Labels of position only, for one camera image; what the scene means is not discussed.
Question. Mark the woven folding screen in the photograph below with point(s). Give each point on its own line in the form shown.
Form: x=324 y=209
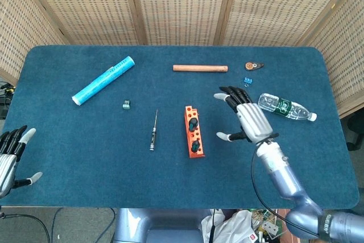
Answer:
x=182 y=6

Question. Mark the black chair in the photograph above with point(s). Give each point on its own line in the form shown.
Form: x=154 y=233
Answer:
x=357 y=132

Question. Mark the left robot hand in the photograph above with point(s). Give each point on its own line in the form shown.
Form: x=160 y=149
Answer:
x=5 y=166

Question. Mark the clear plastic water bottle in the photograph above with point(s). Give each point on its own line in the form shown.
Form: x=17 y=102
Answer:
x=284 y=107

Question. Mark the blue binder clip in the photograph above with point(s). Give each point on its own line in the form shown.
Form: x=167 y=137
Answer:
x=247 y=80

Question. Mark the light blue printed tube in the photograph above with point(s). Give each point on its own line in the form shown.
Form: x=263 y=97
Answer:
x=102 y=80

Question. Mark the wooden rod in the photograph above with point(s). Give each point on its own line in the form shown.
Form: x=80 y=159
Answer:
x=199 y=68

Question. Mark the blue-grey robot torso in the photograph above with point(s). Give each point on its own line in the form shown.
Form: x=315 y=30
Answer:
x=159 y=226

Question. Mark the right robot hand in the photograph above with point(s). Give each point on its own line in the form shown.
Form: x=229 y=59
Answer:
x=253 y=120

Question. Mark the orange bit holder block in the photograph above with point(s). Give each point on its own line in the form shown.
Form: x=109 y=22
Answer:
x=193 y=154

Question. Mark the blue table cloth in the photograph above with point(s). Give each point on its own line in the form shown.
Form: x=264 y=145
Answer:
x=85 y=169

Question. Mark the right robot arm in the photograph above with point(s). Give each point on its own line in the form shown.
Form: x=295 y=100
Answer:
x=281 y=174

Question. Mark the black precision screwdriver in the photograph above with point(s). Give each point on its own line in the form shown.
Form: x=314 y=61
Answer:
x=152 y=137

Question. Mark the brown correction tape dispenser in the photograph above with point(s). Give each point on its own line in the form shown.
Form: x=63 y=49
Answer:
x=250 y=66

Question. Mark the playing card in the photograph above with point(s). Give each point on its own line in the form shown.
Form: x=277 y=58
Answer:
x=268 y=228

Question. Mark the white plastic bag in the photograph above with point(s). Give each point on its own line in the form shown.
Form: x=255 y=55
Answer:
x=236 y=226

